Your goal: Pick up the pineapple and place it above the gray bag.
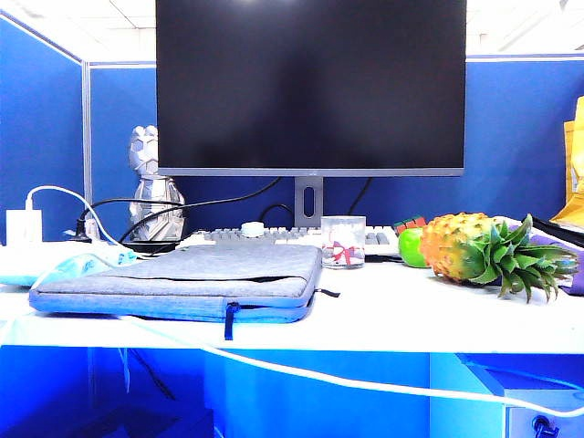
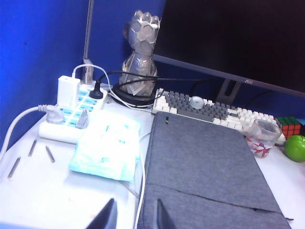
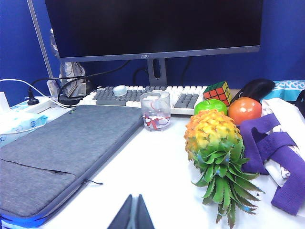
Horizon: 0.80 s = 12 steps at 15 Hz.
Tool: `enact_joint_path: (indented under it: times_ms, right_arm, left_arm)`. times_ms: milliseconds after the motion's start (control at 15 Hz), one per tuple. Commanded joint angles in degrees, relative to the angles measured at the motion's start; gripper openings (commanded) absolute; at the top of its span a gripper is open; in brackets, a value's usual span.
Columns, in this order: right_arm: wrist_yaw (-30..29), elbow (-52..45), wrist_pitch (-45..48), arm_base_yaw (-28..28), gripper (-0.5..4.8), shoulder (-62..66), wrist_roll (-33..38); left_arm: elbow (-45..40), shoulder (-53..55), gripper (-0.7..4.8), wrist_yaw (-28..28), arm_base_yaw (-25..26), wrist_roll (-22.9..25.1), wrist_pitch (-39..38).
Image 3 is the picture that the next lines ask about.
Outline long black cable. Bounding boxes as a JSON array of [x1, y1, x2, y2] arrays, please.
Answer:
[[30, 59, 131, 105]]

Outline white wet wipes pack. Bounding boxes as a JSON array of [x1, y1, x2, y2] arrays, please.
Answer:
[[0, 110, 48, 147]]

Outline black round figurine base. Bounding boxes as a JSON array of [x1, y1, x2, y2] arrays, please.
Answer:
[[58, 94, 89, 107]]

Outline black power plug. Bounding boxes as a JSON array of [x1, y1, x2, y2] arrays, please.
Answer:
[[26, 87, 40, 106]]

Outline gray vertical pole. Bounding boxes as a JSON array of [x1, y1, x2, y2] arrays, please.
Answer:
[[26, 0, 55, 79]]

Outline gray monitor stand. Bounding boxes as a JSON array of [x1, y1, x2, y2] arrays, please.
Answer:
[[146, 58, 168, 87]]

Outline white charger cable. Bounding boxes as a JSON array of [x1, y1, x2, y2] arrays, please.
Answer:
[[0, 78, 74, 110]]

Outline teal patterned packet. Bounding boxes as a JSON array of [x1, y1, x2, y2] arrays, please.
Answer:
[[271, 80, 305, 102]]

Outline black object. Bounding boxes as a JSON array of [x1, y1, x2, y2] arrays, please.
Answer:
[[295, 89, 305, 108]]

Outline white charger block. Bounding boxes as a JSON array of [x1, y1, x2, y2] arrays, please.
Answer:
[[0, 92, 10, 113]]

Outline white and gray keyboard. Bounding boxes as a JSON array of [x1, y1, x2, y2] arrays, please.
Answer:
[[77, 85, 229, 115]]

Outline black AOC monitor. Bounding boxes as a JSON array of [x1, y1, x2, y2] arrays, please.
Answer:
[[44, 0, 264, 62]]

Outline white tote bag purple straps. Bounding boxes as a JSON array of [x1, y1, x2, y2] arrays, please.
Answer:
[[238, 97, 305, 217]]

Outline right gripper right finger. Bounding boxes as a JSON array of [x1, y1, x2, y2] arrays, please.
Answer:
[[137, 194, 155, 229]]

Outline Rubik's cube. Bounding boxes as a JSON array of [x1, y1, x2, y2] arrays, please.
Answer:
[[203, 81, 233, 107]]

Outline yellow-orange plastic pineapple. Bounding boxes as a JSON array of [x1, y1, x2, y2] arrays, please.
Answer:
[[184, 109, 265, 229]]

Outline green plastic apple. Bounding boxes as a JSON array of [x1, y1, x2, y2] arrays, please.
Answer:
[[193, 99, 229, 117]]

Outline translucent tape roll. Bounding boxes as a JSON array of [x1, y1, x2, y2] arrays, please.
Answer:
[[112, 84, 128, 97]]

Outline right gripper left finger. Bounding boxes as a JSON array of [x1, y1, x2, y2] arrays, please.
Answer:
[[107, 194, 133, 229]]

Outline white power strip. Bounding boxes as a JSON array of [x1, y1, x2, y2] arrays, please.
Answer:
[[10, 95, 79, 115]]

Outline gray pole foot connector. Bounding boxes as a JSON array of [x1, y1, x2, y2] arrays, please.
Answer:
[[46, 80, 59, 96]]

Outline black computer mouse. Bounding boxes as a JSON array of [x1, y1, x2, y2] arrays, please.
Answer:
[[231, 78, 276, 103]]

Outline orange-red plastic tomato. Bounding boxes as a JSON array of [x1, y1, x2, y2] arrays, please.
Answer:
[[228, 97, 263, 126]]

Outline black monitor cable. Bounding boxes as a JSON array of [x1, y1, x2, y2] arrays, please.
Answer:
[[132, 66, 149, 86], [180, 57, 193, 86]]

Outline gray fabric laptop bag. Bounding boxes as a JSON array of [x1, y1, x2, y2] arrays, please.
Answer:
[[0, 104, 145, 229]]

